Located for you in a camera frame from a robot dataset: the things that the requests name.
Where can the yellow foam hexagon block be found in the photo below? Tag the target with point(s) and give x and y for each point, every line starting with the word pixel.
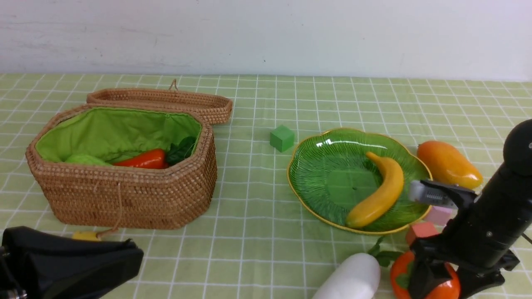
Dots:
pixel 90 236

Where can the green fabric basket liner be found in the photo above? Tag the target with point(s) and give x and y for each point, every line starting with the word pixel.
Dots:
pixel 115 134

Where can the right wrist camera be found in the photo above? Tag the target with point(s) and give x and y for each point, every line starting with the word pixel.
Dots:
pixel 435 193

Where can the orange yellow mango toy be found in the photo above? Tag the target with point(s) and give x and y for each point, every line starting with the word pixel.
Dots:
pixel 448 165

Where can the green bitter gourd toy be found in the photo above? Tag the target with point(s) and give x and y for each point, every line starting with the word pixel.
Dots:
pixel 86 159

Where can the yellow banana toy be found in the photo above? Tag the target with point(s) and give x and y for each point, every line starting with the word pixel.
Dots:
pixel 380 201

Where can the green checkered tablecloth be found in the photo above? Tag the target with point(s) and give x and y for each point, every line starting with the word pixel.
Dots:
pixel 256 241

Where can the green foam cube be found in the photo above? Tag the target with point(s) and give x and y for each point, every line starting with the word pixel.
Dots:
pixel 282 138

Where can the coral red foam cube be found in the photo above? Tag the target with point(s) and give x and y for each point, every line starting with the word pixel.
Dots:
pixel 420 230

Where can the woven wicker basket lid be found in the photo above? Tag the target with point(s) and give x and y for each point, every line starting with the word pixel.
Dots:
pixel 213 109

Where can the orange persimmon toy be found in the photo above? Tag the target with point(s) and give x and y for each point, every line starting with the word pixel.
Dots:
pixel 400 276

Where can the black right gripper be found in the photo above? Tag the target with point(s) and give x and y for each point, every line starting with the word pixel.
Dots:
pixel 477 241

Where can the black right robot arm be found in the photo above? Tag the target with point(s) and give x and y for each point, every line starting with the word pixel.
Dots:
pixel 511 184

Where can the green leaf-shaped glass plate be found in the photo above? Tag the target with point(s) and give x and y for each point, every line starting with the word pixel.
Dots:
pixel 330 174

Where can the pink foam cube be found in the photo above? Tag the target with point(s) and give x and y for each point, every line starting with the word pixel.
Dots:
pixel 439 215

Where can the red carrot toy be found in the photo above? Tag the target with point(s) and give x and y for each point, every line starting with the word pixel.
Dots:
pixel 159 158

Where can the white radish toy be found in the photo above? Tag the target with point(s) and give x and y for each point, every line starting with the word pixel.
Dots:
pixel 358 276

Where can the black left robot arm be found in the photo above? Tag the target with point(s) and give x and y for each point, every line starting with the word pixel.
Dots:
pixel 38 265

